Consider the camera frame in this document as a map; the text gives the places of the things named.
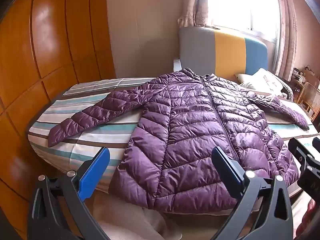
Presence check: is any beige blanket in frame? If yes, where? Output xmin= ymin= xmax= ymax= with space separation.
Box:
xmin=91 ymin=191 xmax=233 ymax=240

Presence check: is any white pillow with deer print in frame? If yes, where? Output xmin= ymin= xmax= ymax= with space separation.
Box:
xmin=252 ymin=68 xmax=284 ymax=96

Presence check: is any plain white pillow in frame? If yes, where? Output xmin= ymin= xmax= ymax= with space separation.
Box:
xmin=235 ymin=73 xmax=258 ymax=90

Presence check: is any brown paper bag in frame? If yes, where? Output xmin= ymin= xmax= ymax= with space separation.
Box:
xmin=303 ymin=66 xmax=320 ymax=83

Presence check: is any beige patterned curtain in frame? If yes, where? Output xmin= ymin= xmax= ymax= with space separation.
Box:
xmin=274 ymin=0 xmax=298 ymax=81
xmin=178 ymin=0 xmax=213 ymax=28

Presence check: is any wooden wardrobe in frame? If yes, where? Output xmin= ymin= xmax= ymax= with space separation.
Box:
xmin=0 ymin=0 xmax=117 ymax=230

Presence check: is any window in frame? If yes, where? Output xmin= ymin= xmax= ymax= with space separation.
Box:
xmin=207 ymin=0 xmax=280 ymax=41

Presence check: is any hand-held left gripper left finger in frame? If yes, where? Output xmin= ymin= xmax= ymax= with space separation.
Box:
xmin=27 ymin=147 xmax=111 ymax=240

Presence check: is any grey yellow blue sofa chair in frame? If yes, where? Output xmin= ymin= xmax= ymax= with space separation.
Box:
xmin=173 ymin=26 xmax=294 ymax=100

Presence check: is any purple quilted down jacket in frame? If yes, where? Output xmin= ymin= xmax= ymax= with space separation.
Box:
xmin=47 ymin=68 xmax=310 ymax=214

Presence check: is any person's right hand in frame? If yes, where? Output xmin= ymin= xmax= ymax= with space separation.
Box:
xmin=295 ymin=200 xmax=320 ymax=240

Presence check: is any rattan wooden chair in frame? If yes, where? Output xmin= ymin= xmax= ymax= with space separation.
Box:
xmin=297 ymin=81 xmax=320 ymax=121

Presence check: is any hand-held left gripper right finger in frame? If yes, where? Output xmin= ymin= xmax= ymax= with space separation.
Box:
xmin=211 ymin=146 xmax=293 ymax=240

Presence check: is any desk clutter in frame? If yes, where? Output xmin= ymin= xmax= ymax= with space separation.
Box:
xmin=291 ymin=67 xmax=304 ymax=90

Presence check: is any striped bed sheet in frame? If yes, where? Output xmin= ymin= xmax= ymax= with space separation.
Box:
xmin=27 ymin=77 xmax=320 ymax=205

